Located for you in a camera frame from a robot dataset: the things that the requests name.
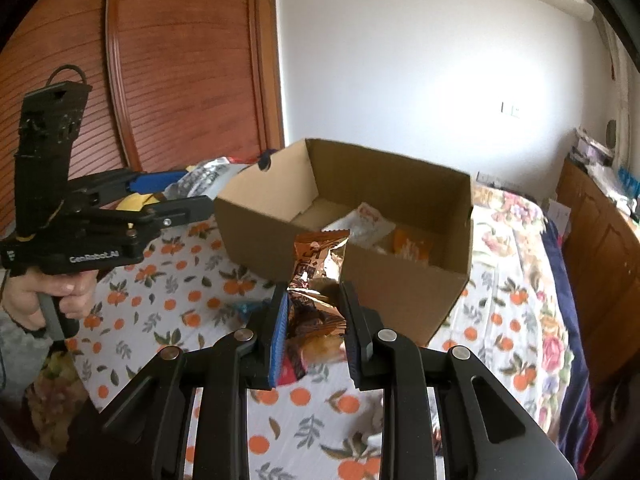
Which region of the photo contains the orange print tablecloth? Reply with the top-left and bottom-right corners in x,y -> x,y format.
65,200 -> 576,480

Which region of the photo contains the wooden cabinet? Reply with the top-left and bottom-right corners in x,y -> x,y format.
555,157 -> 640,376

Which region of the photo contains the yellow plush toy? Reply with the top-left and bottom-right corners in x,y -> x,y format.
117,187 -> 171,211

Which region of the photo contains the silver snack packet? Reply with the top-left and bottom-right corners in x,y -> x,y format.
165,157 -> 251,198

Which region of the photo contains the white patterned curtain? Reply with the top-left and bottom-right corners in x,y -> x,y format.
592,10 -> 638,161

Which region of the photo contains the person's left forearm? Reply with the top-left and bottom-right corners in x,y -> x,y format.
0,310 -> 53,391

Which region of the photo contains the white carton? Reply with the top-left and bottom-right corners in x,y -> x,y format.
547,199 -> 571,231

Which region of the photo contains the floral blanket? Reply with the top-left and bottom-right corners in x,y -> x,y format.
472,184 -> 576,431

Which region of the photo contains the orange snack packet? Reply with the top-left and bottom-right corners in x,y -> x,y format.
387,227 -> 436,263

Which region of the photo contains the wooden wardrobe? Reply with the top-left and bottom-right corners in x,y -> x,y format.
0,0 -> 286,241

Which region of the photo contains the navy blanket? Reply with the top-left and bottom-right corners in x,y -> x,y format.
542,210 -> 601,480

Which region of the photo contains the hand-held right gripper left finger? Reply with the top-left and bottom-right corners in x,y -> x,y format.
50,282 -> 291,480

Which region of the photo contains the brown cardboard box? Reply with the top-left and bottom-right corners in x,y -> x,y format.
213,137 -> 475,347

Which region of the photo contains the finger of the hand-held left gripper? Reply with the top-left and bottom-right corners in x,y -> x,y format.
75,195 -> 216,242
67,169 -> 188,203

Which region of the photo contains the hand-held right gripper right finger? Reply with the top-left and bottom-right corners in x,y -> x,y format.
340,281 -> 576,480

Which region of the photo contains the white snack packet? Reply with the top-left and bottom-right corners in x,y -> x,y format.
322,202 -> 396,251

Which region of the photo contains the clear plastic bag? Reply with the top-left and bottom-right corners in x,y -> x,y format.
587,165 -> 631,201

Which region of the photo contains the copper snack packet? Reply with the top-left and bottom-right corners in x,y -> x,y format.
277,228 -> 351,387

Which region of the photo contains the person's left hand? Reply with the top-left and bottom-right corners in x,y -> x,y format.
0,267 -> 96,333

